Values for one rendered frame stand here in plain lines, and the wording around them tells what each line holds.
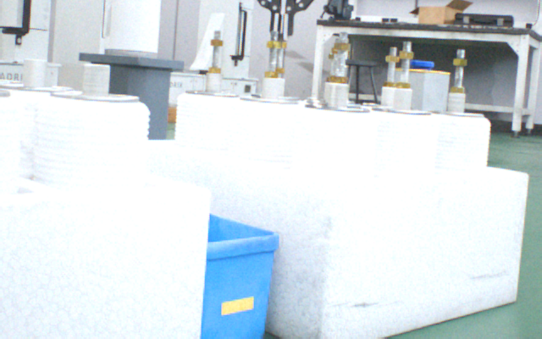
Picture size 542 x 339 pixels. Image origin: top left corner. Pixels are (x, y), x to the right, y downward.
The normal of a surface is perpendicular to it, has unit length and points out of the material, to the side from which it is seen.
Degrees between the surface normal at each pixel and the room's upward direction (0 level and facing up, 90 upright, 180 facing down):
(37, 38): 90
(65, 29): 90
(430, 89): 90
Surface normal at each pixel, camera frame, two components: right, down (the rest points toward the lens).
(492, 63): -0.44, 0.02
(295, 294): -0.73, -0.02
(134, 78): 0.29, 0.13
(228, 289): 0.69, 0.13
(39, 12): 0.89, 0.10
